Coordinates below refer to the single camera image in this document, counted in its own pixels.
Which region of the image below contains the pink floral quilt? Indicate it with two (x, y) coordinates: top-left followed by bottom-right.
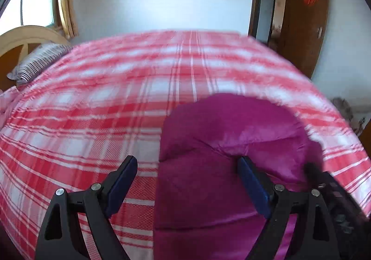
(0, 86), (19, 127)

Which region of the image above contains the brown wooden door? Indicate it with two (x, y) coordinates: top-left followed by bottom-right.
(282, 0), (329, 79)

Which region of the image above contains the grey striped pillow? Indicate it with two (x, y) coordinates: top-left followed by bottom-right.
(7, 42), (73, 84)

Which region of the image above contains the cream wooden bed headboard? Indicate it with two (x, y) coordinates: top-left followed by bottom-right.
(0, 26), (71, 91)

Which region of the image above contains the patterned grey cloth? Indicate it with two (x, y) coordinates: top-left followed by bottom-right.
(332, 97), (367, 136)

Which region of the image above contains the red plaid bed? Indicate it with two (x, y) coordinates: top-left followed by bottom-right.
(0, 30), (371, 260)

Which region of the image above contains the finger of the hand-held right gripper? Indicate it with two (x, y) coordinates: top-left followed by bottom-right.
(304, 163), (323, 189)

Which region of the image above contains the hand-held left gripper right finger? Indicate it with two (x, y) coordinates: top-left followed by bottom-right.
(238, 156), (341, 260)

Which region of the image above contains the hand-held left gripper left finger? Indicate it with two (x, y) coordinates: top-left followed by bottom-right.
(35, 156), (138, 260)

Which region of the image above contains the brown door frame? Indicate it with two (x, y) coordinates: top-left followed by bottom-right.
(248, 0), (290, 46)

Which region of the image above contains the magenta padded jacket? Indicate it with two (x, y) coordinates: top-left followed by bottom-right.
(154, 93), (325, 260)

